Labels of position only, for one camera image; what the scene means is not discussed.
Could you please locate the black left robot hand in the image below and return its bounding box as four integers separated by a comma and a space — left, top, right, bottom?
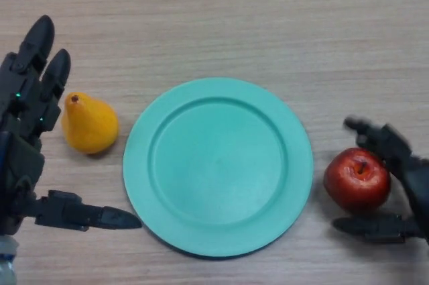
0, 15, 143, 237

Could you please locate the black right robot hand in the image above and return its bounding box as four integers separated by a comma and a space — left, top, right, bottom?
332, 116, 429, 245

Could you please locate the red apple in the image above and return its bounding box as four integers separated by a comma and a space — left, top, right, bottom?
323, 147, 392, 212

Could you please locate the green round plate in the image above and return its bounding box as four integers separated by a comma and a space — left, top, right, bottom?
123, 77, 314, 260

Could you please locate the yellow pear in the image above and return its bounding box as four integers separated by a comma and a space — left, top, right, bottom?
60, 92, 119, 155

